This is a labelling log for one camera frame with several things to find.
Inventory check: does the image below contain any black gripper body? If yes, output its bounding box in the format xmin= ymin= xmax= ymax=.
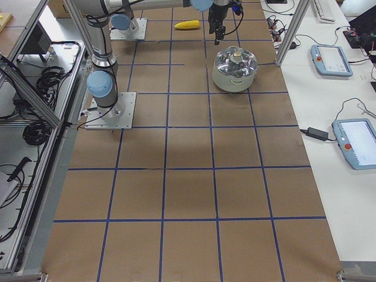
xmin=208 ymin=2 xmax=229 ymax=30

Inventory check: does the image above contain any far teach pendant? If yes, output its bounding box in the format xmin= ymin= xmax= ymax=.
xmin=310 ymin=45 xmax=353 ymax=78

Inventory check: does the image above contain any glass pot lid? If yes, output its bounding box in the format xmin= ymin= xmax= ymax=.
xmin=214 ymin=46 xmax=258 ymax=78

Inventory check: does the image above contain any pale green steel pot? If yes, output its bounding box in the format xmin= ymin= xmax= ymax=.
xmin=212 ymin=46 xmax=258 ymax=93

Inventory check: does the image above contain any teach pendant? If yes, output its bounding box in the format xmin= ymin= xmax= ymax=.
xmin=310 ymin=45 xmax=353 ymax=78
xmin=332 ymin=118 xmax=375 ymax=170

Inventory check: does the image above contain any near teach pendant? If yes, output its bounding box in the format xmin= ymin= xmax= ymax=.
xmin=332 ymin=118 xmax=375 ymax=170

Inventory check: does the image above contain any aluminium frame post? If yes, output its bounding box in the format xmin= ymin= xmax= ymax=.
xmin=275 ymin=0 xmax=310 ymax=67

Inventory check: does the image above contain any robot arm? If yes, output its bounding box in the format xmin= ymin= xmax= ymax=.
xmin=108 ymin=1 xmax=237 ymax=45
xmin=73 ymin=0 xmax=193 ymax=120

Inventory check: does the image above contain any yellow corn cob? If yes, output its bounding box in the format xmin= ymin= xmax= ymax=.
xmin=174 ymin=20 xmax=200 ymax=30

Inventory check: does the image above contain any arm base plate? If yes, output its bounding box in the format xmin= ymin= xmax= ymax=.
xmin=110 ymin=15 xmax=147 ymax=41
xmin=84 ymin=92 xmax=136 ymax=130

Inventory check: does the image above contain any black power adapter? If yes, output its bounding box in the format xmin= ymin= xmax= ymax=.
xmin=306 ymin=127 xmax=328 ymax=141

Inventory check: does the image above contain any cardboard box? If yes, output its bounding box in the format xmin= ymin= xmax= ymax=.
xmin=47 ymin=0 xmax=72 ymax=19

